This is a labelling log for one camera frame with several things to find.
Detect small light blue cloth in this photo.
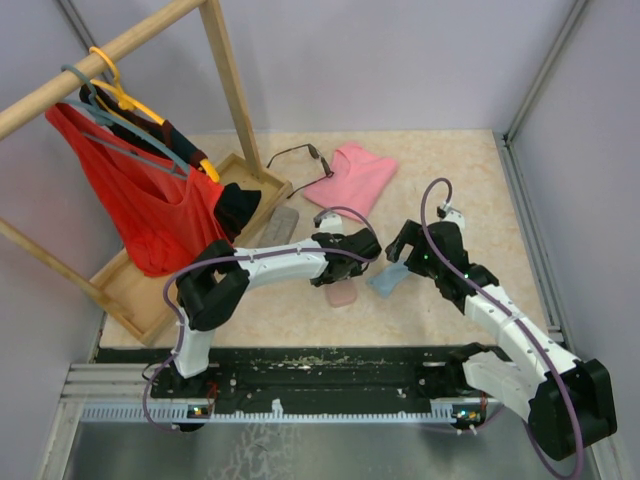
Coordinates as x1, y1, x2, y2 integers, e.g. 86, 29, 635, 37
366, 263, 410, 298

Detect pink glasses case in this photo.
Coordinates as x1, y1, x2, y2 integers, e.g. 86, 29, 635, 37
324, 279, 358, 308

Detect grey glasses case green lining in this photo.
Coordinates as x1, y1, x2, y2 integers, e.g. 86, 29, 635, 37
257, 206, 300, 248

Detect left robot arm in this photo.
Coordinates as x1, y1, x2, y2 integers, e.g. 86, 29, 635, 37
172, 228, 381, 397

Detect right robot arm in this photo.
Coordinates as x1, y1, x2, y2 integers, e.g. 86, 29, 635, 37
385, 220, 617, 460

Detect tortoiseshell sunglasses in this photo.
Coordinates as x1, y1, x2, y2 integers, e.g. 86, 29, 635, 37
266, 143, 335, 199

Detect pink folded shirt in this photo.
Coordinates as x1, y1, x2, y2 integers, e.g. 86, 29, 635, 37
303, 142, 399, 217

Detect dark striped hanging garment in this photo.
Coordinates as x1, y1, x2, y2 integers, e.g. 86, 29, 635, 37
77, 88, 261, 249

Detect red hanging shirt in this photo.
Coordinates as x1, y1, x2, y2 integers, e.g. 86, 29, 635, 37
45, 103, 228, 277

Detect wooden clothes rack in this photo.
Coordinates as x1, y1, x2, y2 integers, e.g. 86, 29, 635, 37
1, 1, 292, 346

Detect yellow plastic hanger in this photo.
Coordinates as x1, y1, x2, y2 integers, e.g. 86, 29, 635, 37
89, 46, 220, 183

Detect grey-blue plastic hanger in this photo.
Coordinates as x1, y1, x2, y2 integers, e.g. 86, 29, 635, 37
60, 64, 191, 180

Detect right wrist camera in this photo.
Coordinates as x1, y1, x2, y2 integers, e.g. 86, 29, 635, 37
436, 202, 466, 230

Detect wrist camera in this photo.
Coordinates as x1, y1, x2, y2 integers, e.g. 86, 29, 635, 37
436, 202, 466, 230
314, 212, 344, 234

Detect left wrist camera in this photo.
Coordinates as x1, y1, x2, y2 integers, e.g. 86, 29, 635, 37
314, 212, 344, 234

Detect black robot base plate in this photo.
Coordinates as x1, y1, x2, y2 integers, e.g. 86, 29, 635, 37
96, 346, 501, 431

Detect aluminium frame rail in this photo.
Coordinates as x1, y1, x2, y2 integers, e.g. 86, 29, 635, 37
39, 360, 547, 479

